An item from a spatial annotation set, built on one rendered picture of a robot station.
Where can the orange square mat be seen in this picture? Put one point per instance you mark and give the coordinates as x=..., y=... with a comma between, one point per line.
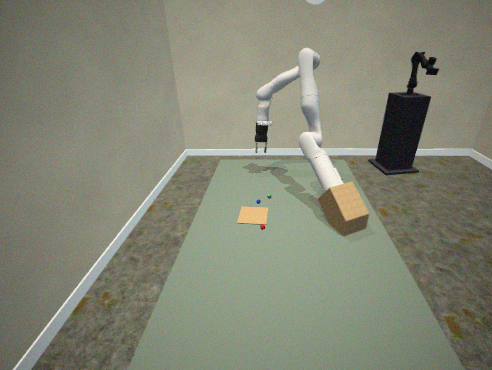
x=253, y=215

